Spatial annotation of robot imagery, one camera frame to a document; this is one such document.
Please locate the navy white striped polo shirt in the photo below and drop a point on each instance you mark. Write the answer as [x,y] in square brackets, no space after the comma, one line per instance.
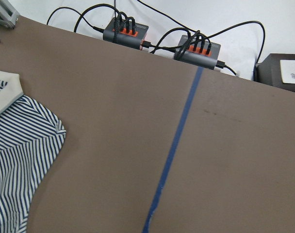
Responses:
[31,137]

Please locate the right grey usb hub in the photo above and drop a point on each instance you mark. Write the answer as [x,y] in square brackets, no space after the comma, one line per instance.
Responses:
[205,56]

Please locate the grey usb hub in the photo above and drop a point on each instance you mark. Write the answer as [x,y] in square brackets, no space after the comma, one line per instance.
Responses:
[205,56]
[132,37]

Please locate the left grey usb hub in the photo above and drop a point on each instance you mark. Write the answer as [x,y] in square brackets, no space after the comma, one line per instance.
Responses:
[132,37]

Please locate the black box with label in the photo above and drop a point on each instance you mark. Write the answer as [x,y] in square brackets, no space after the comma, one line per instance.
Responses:
[277,70]

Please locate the aluminium frame post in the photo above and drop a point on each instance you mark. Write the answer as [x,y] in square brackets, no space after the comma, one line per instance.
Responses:
[8,14]

